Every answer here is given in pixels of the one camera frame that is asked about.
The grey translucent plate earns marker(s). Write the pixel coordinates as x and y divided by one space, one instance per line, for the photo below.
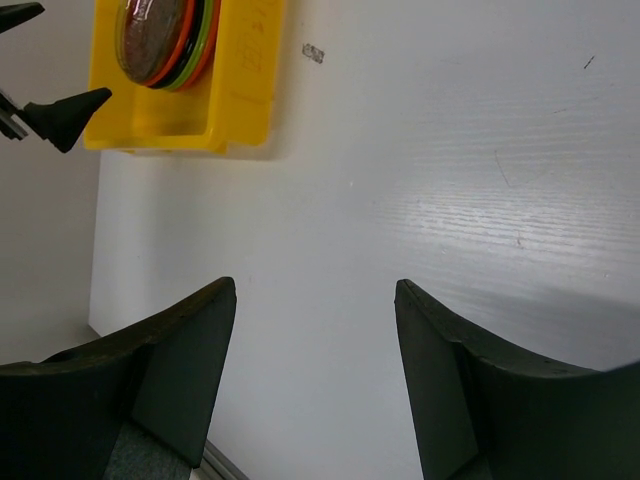
154 37
125 20

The orange plate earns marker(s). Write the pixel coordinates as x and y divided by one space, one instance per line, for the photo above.
187 22
208 49

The green plate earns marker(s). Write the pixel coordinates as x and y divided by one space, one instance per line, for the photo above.
201 40

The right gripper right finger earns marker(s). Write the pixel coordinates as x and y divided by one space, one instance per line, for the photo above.
485 408

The aluminium rail front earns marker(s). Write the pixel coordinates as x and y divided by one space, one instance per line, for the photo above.
216 466

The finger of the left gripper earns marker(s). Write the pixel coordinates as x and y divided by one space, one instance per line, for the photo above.
14 15
63 122

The black plate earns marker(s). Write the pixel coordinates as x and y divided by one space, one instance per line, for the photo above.
187 50

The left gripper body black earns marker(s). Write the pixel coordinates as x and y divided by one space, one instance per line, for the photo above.
9 111

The yellow plastic bin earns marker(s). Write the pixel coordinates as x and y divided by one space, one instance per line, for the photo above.
230 102

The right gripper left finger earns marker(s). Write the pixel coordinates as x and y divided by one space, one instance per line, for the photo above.
135 404

